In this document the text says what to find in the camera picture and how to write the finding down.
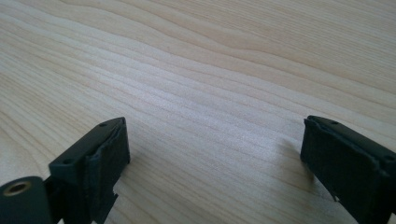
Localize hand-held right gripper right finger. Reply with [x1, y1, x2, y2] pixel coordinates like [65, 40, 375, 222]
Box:
[300, 115, 396, 224]

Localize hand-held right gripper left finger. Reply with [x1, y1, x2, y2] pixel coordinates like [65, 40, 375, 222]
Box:
[46, 117, 132, 224]

